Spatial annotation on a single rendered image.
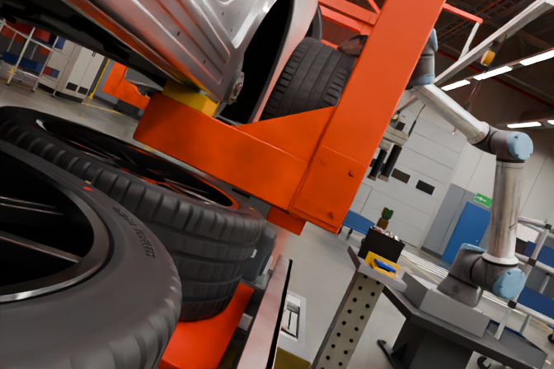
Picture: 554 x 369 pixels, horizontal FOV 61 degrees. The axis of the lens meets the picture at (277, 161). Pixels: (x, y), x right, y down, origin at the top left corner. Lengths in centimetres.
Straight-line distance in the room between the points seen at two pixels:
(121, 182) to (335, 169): 71
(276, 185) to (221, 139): 21
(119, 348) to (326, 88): 151
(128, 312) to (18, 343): 9
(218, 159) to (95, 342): 113
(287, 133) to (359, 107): 23
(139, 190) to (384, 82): 83
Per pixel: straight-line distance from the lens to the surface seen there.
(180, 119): 144
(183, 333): 96
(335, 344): 184
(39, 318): 31
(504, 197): 227
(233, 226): 95
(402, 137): 186
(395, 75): 143
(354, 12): 595
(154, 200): 85
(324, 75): 176
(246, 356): 67
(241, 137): 139
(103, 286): 38
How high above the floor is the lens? 64
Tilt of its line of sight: level
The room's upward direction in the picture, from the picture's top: 25 degrees clockwise
